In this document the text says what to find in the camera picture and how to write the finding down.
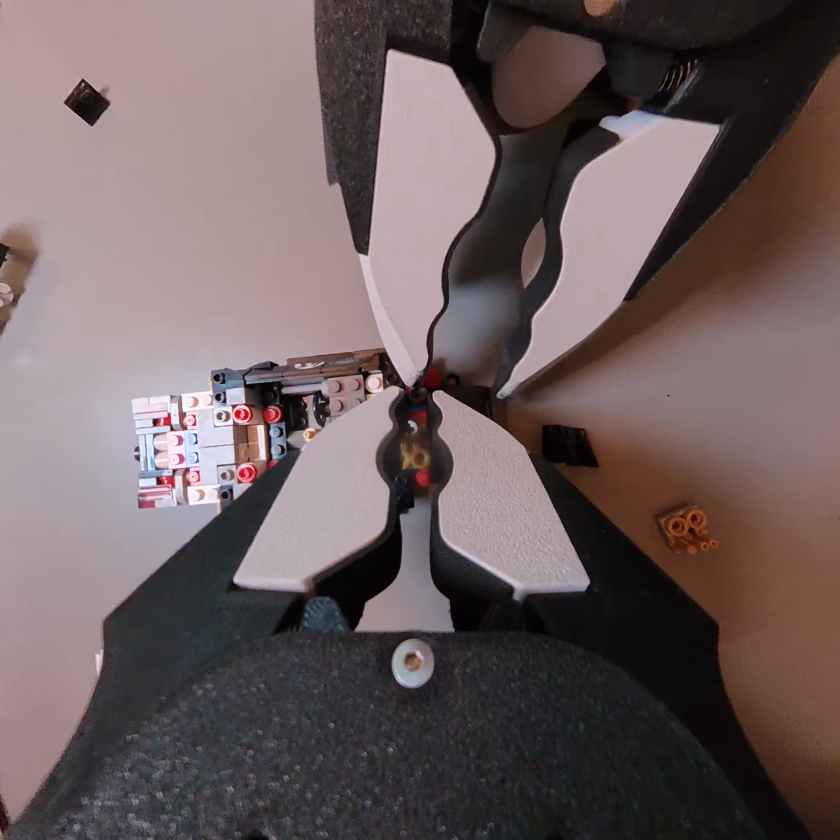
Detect small black lego piece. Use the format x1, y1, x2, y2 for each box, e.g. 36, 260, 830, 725
63, 77, 112, 127

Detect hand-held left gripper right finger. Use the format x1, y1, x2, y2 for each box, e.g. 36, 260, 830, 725
430, 390, 592, 618

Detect gold lego engine assembly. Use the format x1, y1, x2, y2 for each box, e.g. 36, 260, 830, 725
656, 503, 721, 557

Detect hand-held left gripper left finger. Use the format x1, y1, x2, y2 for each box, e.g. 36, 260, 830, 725
233, 386, 403, 611

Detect black lego car model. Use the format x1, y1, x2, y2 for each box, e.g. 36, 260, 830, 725
131, 348, 500, 519

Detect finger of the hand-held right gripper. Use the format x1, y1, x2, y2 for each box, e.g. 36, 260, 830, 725
495, 110, 721, 400
360, 49, 503, 391

